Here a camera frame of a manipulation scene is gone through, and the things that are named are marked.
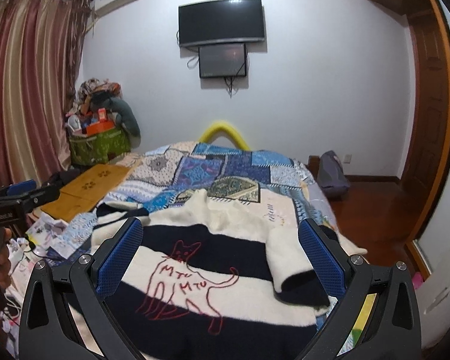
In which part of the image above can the white and navy striped sweater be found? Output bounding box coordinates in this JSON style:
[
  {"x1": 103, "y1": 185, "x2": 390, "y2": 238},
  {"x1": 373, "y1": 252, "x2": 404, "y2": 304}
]
[{"x1": 64, "y1": 187, "x2": 368, "y2": 360}]

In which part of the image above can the green fabric storage basket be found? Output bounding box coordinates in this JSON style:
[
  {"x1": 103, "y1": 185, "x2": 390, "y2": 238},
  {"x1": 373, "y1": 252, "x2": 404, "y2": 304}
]
[{"x1": 69, "y1": 127, "x2": 131, "y2": 166}]

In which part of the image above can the orange box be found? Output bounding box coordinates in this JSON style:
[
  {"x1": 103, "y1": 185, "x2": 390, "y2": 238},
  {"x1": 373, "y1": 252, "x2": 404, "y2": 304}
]
[{"x1": 85, "y1": 108, "x2": 115, "y2": 136}]

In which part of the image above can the grey plush toy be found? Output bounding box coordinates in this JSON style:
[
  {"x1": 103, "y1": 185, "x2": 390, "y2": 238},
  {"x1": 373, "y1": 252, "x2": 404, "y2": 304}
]
[{"x1": 109, "y1": 97, "x2": 141, "y2": 138}]

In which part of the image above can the red and beige striped curtain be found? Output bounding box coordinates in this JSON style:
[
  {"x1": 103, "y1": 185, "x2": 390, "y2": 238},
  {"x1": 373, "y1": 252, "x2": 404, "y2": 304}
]
[{"x1": 0, "y1": 0, "x2": 91, "y2": 186}]

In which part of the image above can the purple grey backpack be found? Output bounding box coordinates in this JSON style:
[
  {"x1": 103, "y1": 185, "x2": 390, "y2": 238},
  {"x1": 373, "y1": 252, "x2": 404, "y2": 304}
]
[{"x1": 316, "y1": 150, "x2": 350, "y2": 198}]

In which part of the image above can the blue patchwork quilt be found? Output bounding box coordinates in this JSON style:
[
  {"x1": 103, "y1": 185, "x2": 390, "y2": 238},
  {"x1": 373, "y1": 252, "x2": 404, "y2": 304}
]
[{"x1": 26, "y1": 141, "x2": 337, "y2": 259}]

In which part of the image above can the brown wooden door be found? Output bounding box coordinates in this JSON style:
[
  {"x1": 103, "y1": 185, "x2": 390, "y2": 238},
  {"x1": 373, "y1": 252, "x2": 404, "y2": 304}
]
[{"x1": 402, "y1": 0, "x2": 450, "y2": 242}]

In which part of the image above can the yellow curved bed rail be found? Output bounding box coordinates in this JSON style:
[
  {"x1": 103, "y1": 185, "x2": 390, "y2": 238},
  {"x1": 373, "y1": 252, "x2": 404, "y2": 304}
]
[{"x1": 199, "y1": 120, "x2": 251, "y2": 151}]

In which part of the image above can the small black wall monitor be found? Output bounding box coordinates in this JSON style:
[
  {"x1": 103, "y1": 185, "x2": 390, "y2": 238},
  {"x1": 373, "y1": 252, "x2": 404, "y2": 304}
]
[{"x1": 198, "y1": 43, "x2": 248, "y2": 79}]

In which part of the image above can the large black wall television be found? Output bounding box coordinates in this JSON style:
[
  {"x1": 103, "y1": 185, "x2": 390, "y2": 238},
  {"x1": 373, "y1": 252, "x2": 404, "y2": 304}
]
[{"x1": 178, "y1": 0, "x2": 266, "y2": 47}]

